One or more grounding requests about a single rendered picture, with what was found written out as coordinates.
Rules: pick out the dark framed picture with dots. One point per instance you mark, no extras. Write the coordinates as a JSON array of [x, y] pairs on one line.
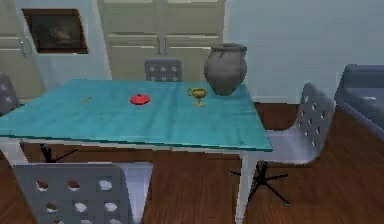
[[56, 31]]

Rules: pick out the grey perforated chair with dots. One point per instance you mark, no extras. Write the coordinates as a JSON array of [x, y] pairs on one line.
[[163, 70], [6, 95], [306, 133], [76, 196]]

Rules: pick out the teal dining table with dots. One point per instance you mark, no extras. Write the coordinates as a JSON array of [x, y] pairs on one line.
[[166, 120]]

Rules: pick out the grey clay vase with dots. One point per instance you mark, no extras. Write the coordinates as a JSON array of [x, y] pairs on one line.
[[225, 68]]

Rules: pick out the blue grey sofa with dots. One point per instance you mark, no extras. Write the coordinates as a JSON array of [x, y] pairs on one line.
[[361, 93]]

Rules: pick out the red round lid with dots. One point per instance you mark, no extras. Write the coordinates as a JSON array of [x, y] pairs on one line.
[[140, 99]]

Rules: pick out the gold goblet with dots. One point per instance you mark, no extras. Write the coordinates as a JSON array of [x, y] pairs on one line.
[[198, 93]]

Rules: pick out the cream tall cupboard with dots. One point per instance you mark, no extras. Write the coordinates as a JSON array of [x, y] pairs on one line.
[[15, 56], [160, 43]]

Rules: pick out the yellow pencil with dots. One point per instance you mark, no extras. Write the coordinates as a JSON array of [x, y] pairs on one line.
[[85, 100]]

